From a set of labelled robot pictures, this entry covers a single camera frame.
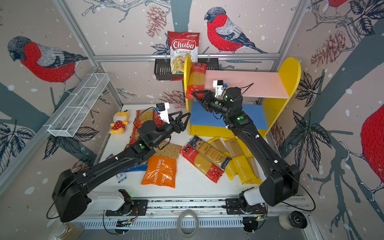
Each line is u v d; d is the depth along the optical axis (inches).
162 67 37.4
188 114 25.4
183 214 28.5
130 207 26.8
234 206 28.7
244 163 33.7
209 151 35.5
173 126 23.7
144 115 43.4
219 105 23.6
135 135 38.6
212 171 32.9
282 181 15.6
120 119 40.8
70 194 15.2
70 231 24.4
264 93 28.4
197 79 29.1
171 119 24.5
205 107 25.4
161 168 32.1
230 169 32.9
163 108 23.6
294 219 24.2
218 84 25.4
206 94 24.1
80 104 31.1
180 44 32.1
